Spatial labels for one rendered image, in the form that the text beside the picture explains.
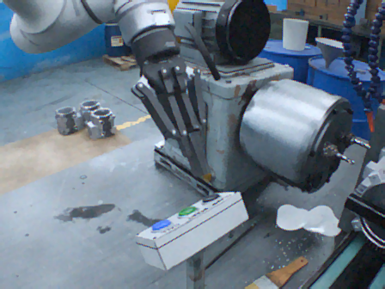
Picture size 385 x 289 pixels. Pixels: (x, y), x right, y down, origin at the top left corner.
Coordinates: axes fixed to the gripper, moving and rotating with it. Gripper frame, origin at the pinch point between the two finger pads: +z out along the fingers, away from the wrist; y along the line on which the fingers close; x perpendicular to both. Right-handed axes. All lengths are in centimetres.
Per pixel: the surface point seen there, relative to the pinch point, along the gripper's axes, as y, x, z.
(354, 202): 23.8, -11.3, 20.2
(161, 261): -13.6, -3.1, 11.4
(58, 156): 21, 213, -20
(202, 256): -4.8, 1.4, 16.3
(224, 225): -1.8, -3.5, 11.7
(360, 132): 173, 57, 38
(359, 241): 26.8, -8.6, 31.1
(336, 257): 19.4, -6.8, 30.7
